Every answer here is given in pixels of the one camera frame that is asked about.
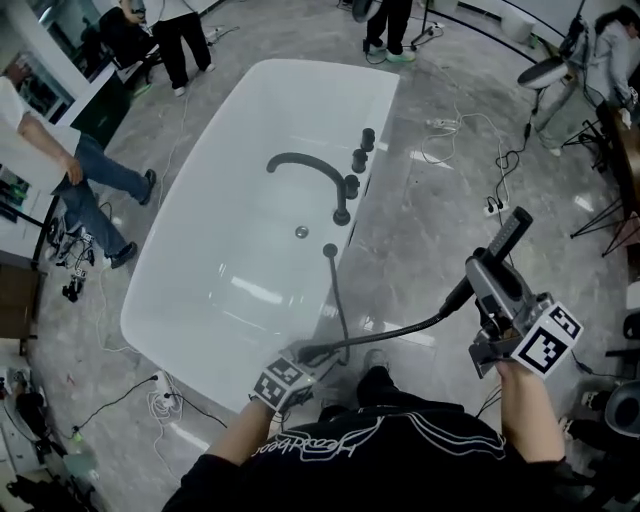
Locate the black office chair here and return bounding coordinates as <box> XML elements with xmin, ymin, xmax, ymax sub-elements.
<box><xmin>82</xmin><ymin>7</ymin><xmax>161</xmax><ymax>84</ymax></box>

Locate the white sneaker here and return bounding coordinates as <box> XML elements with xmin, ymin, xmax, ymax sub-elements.
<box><xmin>579</xmin><ymin>388</ymin><xmax>610</xmax><ymax>410</ymax></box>

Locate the person's grey shoe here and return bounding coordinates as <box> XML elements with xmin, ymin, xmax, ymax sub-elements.
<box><xmin>362</xmin><ymin>348</ymin><xmax>391</xmax><ymax>374</ymax></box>

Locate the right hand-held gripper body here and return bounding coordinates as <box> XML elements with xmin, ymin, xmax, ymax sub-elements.
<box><xmin>468</xmin><ymin>293</ymin><xmax>585</xmax><ymax>380</ymax></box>

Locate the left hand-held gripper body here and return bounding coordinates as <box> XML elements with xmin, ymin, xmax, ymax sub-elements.
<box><xmin>248</xmin><ymin>355</ymin><xmax>332</xmax><ymax>414</ymax></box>

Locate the black handheld shower head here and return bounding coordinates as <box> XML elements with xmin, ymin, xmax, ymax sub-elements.
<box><xmin>438</xmin><ymin>206</ymin><xmax>535</xmax><ymax>320</ymax></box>

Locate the black shower hose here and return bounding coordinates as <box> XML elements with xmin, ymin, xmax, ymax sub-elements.
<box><xmin>297</xmin><ymin>243</ymin><xmax>449</xmax><ymax>366</ymax></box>

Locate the white coiled cable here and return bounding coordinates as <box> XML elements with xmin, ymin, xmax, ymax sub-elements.
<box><xmin>146</xmin><ymin>389</ymin><xmax>184</xmax><ymax>426</ymax></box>

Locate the person's left forearm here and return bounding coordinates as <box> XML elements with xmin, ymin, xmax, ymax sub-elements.
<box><xmin>212</xmin><ymin>399</ymin><xmax>284</xmax><ymax>469</ymax></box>

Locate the brown wooden sink cabinet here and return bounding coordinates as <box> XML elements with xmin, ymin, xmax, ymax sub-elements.
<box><xmin>0</xmin><ymin>262</ymin><xmax>49</xmax><ymax>356</ymax></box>

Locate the dark green bathtub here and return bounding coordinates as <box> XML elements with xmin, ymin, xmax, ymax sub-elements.
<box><xmin>69</xmin><ymin>67</ymin><xmax>134</xmax><ymax>149</ymax></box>

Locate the black curved faucet spout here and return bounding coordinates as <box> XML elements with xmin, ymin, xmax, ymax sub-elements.
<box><xmin>266</xmin><ymin>151</ymin><xmax>353</xmax><ymax>227</ymax></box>

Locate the person's black printed shirt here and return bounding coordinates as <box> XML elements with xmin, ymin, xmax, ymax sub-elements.
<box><xmin>162</xmin><ymin>404</ymin><xmax>640</xmax><ymax>512</ymax></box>

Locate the clear bottle with green cap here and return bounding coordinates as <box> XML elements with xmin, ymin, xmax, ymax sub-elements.
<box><xmin>59</xmin><ymin>432</ymin><xmax>99</xmax><ymax>481</ymax></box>

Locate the white toilet seat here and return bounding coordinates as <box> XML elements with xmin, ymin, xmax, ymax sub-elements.
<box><xmin>352</xmin><ymin>0</ymin><xmax>381</xmax><ymax>24</ymax></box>
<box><xmin>517</xmin><ymin>59</ymin><xmax>571</xmax><ymax>91</ymax></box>

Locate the white bathtub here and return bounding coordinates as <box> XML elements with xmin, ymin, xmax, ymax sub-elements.
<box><xmin>119</xmin><ymin>58</ymin><xmax>401</xmax><ymax>415</ymax></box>

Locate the white round stool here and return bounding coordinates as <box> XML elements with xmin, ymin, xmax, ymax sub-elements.
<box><xmin>501</xmin><ymin>7</ymin><xmax>532</xmax><ymax>41</ymax></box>

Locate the black floor cable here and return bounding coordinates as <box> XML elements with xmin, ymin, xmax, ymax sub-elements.
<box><xmin>72</xmin><ymin>374</ymin><xmax>161</xmax><ymax>434</ymax></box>

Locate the person's right forearm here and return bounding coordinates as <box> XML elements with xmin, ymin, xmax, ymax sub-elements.
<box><xmin>494</xmin><ymin>359</ymin><xmax>566</xmax><ymax>474</ymax></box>

